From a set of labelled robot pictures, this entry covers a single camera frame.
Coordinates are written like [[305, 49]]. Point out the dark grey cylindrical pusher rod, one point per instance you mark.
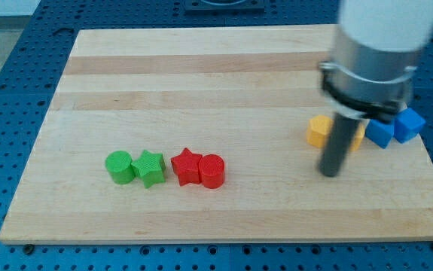
[[337, 145]]

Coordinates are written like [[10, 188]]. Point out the blue triangle block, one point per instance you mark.
[[380, 133]]

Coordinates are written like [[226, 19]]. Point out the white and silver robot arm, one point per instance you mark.
[[376, 51]]

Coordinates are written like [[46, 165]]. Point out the yellow block behind rod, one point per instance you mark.
[[358, 137]]

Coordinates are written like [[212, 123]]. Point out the yellow hexagon block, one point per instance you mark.
[[318, 130]]

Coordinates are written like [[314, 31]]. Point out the blue cube block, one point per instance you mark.
[[408, 124]]

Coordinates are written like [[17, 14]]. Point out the red cylinder block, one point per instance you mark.
[[212, 171]]

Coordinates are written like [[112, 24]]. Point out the red star block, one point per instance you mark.
[[186, 167]]

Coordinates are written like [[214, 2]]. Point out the light wooden board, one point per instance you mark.
[[243, 93]]

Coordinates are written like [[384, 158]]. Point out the green star block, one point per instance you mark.
[[150, 168]]

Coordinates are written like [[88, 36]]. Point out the green cylinder block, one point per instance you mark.
[[119, 167]]

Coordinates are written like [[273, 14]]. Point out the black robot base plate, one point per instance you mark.
[[225, 6]]

